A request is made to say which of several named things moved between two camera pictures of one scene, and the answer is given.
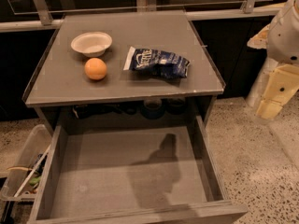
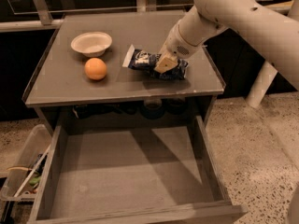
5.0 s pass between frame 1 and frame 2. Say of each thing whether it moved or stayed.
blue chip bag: stayed
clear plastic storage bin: stayed
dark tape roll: stayed
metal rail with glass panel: stayed
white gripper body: moved
